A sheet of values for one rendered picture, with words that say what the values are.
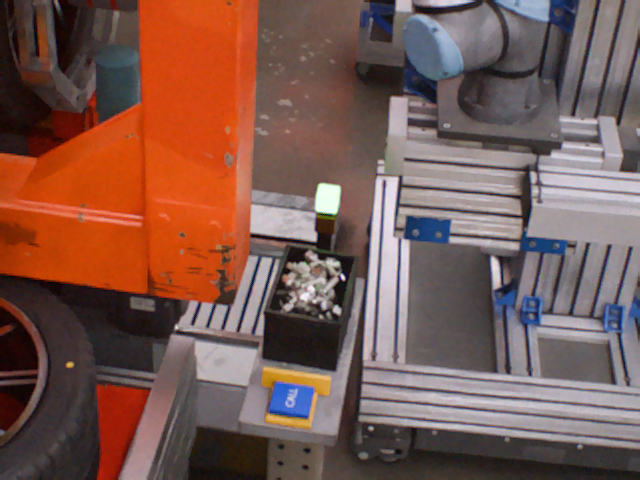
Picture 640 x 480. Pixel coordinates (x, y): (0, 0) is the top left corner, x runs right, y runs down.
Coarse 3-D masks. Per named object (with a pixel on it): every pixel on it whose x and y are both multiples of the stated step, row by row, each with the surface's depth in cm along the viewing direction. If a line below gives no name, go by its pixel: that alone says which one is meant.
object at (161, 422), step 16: (176, 336) 231; (176, 352) 228; (192, 352) 231; (160, 368) 224; (176, 368) 224; (192, 368) 233; (160, 384) 221; (176, 384) 221; (192, 384) 235; (160, 400) 218; (176, 400) 221; (144, 416) 214; (160, 416) 215; (176, 416) 222; (144, 432) 211; (160, 432) 212; (176, 432) 225; (144, 448) 208; (160, 448) 212; (128, 464) 205; (144, 464) 206; (160, 464) 213
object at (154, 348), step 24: (48, 288) 251; (72, 288) 251; (96, 288) 249; (96, 312) 259; (120, 312) 250; (144, 312) 249; (168, 312) 249; (96, 336) 255; (120, 336) 254; (144, 336) 254; (168, 336) 254; (96, 360) 260; (120, 360) 259; (144, 360) 258
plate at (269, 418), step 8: (272, 392) 211; (312, 408) 209; (272, 416) 207; (280, 416) 207; (288, 416) 207; (312, 416) 208; (280, 424) 206; (288, 424) 206; (296, 424) 206; (304, 424) 206
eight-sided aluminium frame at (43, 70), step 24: (24, 0) 225; (48, 0) 226; (24, 24) 227; (48, 24) 227; (96, 24) 274; (24, 48) 230; (48, 48) 230; (96, 48) 271; (24, 72) 233; (48, 72) 232; (72, 72) 262; (48, 96) 247; (72, 96) 249
